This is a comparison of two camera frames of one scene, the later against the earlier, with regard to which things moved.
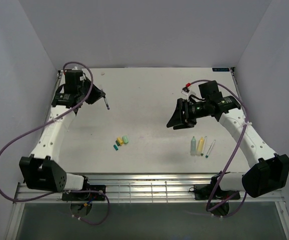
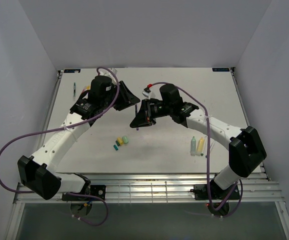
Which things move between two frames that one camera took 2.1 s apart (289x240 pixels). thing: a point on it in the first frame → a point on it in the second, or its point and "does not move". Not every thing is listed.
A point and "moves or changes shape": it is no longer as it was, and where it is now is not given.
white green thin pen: [202, 154] does not move
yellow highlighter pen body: [200, 145] does not move
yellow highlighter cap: [120, 140] does not move
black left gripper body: [94, 94] → [115, 103]
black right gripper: [180, 121] → [145, 116]
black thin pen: [107, 106] moves or changes shape
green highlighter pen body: [193, 146] does not move
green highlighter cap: [125, 139] does not move
